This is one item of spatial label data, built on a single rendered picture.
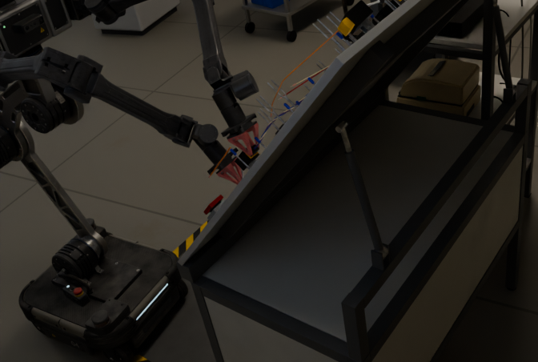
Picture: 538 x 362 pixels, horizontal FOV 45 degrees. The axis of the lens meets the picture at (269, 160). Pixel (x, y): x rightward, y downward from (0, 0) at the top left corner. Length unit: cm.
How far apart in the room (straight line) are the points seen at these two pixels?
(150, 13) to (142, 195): 265
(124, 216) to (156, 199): 21
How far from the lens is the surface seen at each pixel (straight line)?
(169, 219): 360
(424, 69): 282
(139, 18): 602
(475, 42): 252
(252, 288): 192
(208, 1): 206
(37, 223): 397
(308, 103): 123
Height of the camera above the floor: 214
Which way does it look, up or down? 34 degrees down
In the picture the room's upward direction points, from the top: 11 degrees counter-clockwise
